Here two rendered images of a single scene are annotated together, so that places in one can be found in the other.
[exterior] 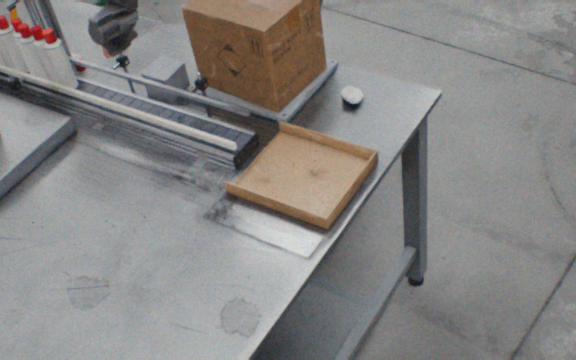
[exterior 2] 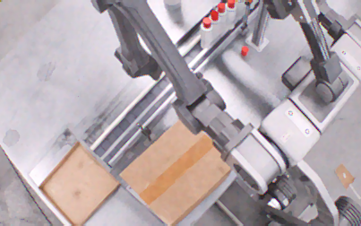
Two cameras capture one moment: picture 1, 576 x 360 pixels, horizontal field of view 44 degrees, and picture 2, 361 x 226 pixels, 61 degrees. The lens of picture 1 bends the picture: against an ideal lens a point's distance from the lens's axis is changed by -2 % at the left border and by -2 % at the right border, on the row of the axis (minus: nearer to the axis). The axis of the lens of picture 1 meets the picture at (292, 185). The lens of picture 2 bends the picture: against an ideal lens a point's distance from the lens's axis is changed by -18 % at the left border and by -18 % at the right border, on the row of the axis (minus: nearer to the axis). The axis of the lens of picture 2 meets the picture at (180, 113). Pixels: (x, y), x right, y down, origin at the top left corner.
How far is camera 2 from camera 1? 1.87 m
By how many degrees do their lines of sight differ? 52
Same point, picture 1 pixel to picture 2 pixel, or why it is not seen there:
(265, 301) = (14, 150)
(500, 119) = not seen: outside the picture
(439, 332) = not seen: outside the picture
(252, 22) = (134, 168)
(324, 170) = (78, 199)
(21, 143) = not seen: hidden behind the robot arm
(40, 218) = (99, 42)
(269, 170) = (87, 169)
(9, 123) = (179, 13)
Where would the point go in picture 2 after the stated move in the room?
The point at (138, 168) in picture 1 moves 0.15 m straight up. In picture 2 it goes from (117, 92) to (110, 78)
